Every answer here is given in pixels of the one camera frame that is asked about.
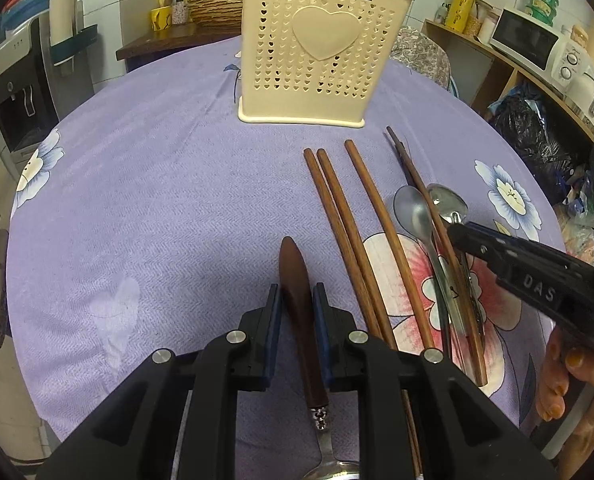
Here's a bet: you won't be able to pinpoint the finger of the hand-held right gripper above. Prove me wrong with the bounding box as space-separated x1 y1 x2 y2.
448 223 528 282
469 223 534 251

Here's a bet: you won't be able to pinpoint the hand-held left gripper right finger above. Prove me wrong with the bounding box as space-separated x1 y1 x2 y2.
312 282 560 480

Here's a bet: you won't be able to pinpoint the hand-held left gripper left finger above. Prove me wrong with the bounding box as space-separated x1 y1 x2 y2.
37 284 283 480

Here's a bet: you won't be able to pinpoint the wooden-handled metal spoon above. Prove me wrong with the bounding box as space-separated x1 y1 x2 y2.
278 236 361 480

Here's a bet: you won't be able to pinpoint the brown wooden chopstick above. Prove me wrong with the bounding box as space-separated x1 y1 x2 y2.
316 147 424 480
303 148 385 341
343 139 437 353
386 126 488 387

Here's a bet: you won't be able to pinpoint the cream perforated utensil holder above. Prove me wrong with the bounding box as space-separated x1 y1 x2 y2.
237 0 402 126

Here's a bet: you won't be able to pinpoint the person's right forearm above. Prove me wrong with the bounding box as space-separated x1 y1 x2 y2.
557 390 594 480

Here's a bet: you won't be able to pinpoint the person's right hand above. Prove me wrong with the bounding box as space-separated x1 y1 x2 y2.
536 327 594 423

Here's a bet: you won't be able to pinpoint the crumpled plastic bags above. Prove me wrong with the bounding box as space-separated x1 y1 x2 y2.
557 165 594 261

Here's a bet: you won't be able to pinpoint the black trash bag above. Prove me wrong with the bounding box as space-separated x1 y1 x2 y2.
487 85 575 201

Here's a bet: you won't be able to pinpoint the wooden shelf unit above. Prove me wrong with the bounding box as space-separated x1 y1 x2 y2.
422 19 594 142

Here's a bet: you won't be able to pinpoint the chair with floral cover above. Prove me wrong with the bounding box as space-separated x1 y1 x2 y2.
391 26 452 93

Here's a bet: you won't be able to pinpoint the white microwave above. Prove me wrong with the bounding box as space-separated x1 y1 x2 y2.
489 7 590 88

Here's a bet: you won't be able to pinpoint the white jar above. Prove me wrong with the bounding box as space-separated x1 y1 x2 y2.
477 9 500 45

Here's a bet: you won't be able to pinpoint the stack of green containers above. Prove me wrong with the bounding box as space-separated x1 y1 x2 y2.
526 0 558 28

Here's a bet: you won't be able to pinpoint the yellow canister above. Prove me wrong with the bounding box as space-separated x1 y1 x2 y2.
444 0 479 28

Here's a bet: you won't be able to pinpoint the dark wooden side table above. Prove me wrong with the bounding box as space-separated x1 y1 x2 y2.
116 22 243 73

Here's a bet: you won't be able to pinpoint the wicker basket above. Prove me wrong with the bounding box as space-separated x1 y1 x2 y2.
186 0 244 28

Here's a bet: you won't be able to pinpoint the yellow cup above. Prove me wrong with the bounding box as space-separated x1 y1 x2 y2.
150 6 174 32

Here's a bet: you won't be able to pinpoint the teal cup holder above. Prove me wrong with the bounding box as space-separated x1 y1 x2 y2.
51 25 100 67

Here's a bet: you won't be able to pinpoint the water dispenser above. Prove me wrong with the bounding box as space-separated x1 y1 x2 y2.
0 15 95 161

